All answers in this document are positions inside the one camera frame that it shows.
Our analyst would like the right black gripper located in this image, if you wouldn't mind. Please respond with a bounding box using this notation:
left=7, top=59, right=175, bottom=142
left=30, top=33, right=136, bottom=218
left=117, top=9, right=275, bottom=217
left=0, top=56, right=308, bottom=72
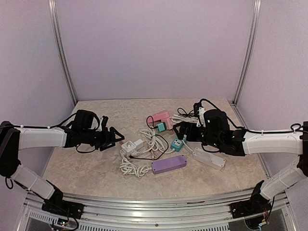
left=173, top=121, right=221, bottom=149

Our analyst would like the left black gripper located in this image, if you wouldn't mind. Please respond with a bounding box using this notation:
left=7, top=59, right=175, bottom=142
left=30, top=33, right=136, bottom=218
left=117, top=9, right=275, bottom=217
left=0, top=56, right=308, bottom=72
left=81, top=126, right=124, bottom=151

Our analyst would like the white multi socket adapter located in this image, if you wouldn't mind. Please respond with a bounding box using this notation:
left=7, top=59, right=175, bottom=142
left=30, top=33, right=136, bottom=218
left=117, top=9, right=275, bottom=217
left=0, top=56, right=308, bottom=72
left=120, top=141, right=137, bottom=158

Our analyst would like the white usb charger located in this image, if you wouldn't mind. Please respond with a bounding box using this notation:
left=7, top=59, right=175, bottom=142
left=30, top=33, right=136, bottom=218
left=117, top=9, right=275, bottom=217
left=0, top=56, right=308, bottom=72
left=131, top=139, right=144, bottom=150

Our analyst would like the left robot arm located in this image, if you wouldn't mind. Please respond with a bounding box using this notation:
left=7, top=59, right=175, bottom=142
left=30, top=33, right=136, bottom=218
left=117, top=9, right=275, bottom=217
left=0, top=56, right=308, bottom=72
left=0, top=110, right=125, bottom=214

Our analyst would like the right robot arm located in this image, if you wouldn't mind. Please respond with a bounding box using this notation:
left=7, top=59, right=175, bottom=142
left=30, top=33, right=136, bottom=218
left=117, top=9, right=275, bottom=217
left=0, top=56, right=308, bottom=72
left=173, top=109, right=308, bottom=214

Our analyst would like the teal socket cube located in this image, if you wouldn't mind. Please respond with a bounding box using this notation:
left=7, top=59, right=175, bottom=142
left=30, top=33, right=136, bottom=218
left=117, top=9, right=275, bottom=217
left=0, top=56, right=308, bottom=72
left=170, top=136, right=186, bottom=153

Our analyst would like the teal charger cube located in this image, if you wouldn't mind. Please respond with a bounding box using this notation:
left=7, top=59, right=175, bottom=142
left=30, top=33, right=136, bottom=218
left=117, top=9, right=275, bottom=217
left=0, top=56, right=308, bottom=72
left=155, top=122, right=167, bottom=132

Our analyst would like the pink power strip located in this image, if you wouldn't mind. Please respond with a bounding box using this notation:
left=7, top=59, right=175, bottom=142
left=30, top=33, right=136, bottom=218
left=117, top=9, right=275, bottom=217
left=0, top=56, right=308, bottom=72
left=147, top=110, right=173, bottom=130

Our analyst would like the white power strip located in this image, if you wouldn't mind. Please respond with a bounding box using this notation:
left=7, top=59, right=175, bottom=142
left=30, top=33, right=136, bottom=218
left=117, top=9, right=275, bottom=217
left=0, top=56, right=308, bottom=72
left=192, top=148, right=226, bottom=170

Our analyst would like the purple power strip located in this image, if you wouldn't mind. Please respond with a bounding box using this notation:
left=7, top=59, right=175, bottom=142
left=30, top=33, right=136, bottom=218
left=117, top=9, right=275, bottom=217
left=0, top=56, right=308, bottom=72
left=151, top=155, right=187, bottom=175

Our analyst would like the white cable far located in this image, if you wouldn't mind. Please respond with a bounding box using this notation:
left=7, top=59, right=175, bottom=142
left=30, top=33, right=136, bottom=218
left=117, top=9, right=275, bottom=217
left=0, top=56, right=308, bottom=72
left=171, top=114, right=200, bottom=127

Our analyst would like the black cable far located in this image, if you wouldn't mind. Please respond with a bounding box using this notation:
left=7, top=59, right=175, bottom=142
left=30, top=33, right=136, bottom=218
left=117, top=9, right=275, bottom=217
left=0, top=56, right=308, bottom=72
left=177, top=107, right=197, bottom=119

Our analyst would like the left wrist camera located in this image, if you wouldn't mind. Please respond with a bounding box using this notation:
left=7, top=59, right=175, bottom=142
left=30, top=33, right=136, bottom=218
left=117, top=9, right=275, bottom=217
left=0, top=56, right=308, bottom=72
left=97, top=115, right=109, bottom=131

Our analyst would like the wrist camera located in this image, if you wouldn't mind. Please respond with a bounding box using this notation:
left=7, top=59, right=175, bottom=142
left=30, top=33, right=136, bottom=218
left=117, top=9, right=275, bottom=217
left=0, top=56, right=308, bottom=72
left=97, top=115, right=109, bottom=131
left=193, top=103, right=206, bottom=127

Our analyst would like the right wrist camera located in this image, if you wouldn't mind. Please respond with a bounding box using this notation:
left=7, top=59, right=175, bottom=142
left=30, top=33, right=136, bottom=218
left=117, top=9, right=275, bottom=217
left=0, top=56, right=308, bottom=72
left=193, top=103, right=206, bottom=127

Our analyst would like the black thin cable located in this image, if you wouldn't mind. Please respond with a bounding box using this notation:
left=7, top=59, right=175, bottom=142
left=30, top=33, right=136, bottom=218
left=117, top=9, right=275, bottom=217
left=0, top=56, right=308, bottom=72
left=128, top=134, right=169, bottom=161

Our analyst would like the white bundled cable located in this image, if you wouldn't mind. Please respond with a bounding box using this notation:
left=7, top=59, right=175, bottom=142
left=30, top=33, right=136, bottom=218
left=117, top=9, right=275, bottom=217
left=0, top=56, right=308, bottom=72
left=119, top=154, right=154, bottom=179

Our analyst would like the front aluminium rail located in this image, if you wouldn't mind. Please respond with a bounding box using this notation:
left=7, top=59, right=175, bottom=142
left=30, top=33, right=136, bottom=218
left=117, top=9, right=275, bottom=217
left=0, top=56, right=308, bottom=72
left=17, top=190, right=298, bottom=231

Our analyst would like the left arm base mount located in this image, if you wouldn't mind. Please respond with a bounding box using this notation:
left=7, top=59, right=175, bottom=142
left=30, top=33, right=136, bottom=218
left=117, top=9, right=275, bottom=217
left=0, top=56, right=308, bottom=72
left=41, top=198, right=84, bottom=219

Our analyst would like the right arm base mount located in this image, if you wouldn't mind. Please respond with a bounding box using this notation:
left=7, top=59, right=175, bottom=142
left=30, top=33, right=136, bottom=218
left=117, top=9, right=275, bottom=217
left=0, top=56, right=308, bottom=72
left=230, top=199, right=271, bottom=218

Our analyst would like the right aluminium frame post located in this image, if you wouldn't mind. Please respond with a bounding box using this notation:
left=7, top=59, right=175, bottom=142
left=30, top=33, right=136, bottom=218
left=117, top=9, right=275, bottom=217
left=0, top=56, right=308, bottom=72
left=232, top=0, right=262, bottom=107

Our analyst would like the aluminium frame post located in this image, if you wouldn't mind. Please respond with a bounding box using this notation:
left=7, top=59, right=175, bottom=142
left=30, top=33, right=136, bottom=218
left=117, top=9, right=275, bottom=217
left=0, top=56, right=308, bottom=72
left=232, top=0, right=262, bottom=107
left=48, top=0, right=78, bottom=105

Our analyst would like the left aluminium frame post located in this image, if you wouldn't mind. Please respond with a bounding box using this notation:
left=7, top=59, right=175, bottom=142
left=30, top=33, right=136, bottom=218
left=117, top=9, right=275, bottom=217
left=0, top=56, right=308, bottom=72
left=48, top=0, right=78, bottom=105

